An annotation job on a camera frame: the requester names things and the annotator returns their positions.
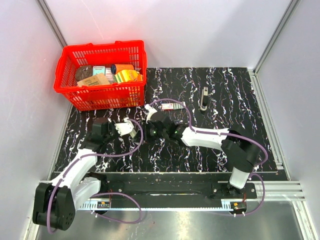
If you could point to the teal small box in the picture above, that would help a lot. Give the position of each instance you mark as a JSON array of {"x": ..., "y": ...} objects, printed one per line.
[{"x": 98, "y": 70}]

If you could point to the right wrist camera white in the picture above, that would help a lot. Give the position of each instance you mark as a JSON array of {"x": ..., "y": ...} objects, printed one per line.
[{"x": 149, "y": 111}]

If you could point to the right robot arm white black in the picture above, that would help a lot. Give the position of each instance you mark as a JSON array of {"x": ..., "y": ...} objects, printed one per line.
[{"x": 241, "y": 152}]

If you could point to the red plastic shopping basket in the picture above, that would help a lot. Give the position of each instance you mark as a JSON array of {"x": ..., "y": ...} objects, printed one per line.
[{"x": 89, "y": 98}]

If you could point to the yellow orange snack box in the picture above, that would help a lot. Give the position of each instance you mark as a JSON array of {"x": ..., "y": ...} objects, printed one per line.
[{"x": 128, "y": 76}]

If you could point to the pale green stapler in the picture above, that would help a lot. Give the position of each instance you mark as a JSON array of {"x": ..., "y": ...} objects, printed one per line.
[{"x": 135, "y": 135}]

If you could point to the brown cardboard packet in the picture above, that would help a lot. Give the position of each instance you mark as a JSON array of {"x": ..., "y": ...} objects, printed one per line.
[{"x": 95, "y": 80}]

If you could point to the pink white small box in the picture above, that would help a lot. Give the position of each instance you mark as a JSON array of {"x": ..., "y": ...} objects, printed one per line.
[{"x": 108, "y": 74}]

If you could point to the brown round cookie pack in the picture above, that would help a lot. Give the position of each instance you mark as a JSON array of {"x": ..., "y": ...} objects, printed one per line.
[{"x": 83, "y": 72}]

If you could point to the orange can blue lid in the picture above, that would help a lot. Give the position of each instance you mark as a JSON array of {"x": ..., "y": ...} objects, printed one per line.
[{"x": 116, "y": 68}]

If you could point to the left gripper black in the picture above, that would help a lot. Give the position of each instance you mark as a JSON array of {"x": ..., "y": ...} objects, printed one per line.
[{"x": 112, "y": 125}]

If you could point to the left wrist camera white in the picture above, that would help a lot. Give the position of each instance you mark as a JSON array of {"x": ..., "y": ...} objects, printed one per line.
[{"x": 125, "y": 127}]

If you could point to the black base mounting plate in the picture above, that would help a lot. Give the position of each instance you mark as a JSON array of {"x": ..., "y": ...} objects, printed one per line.
[{"x": 196, "y": 192}]

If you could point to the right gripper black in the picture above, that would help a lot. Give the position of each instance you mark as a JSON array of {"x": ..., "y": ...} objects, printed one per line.
[{"x": 146, "y": 127}]

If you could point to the staple box red white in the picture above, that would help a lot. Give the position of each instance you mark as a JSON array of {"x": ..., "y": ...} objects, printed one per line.
[{"x": 172, "y": 106}]

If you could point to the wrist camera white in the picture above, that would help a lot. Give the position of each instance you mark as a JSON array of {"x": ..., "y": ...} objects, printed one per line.
[
  {"x": 149, "y": 111},
  {"x": 125, "y": 127}
]

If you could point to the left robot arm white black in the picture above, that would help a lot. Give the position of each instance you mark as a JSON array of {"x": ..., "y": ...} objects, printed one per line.
[{"x": 56, "y": 202}]

